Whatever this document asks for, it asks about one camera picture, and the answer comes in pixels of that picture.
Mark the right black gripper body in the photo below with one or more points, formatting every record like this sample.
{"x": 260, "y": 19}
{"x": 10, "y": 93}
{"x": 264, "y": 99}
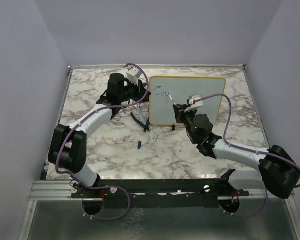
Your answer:
{"x": 188, "y": 117}

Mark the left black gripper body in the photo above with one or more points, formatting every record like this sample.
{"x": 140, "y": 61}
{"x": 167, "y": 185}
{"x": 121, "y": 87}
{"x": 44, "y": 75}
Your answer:
{"x": 131, "y": 92}

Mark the yellow framed whiteboard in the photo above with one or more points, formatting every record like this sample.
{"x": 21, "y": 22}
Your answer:
{"x": 166, "y": 90}

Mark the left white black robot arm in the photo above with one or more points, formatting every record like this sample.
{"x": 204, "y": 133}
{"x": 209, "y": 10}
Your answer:
{"x": 68, "y": 148}

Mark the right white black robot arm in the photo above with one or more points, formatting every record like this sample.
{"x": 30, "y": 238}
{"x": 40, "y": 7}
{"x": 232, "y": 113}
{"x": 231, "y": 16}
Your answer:
{"x": 270, "y": 169}

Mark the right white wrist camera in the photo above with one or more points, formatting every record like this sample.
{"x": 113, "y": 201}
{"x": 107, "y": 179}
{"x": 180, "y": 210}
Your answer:
{"x": 194, "y": 103}

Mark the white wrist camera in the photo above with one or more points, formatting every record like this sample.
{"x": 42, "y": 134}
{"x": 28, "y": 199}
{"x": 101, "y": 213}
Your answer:
{"x": 194, "y": 103}
{"x": 133, "y": 75}

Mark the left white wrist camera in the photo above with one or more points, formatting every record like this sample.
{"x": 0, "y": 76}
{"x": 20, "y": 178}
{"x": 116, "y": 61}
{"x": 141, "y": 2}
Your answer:
{"x": 133, "y": 75}

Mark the blue handled pliers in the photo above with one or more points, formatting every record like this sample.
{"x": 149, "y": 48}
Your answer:
{"x": 145, "y": 126}

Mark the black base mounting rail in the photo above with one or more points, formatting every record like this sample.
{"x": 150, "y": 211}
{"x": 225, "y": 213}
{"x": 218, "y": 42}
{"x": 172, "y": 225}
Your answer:
{"x": 169, "y": 193}

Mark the aluminium frame rail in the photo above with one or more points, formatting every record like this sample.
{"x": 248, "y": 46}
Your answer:
{"x": 51, "y": 190}

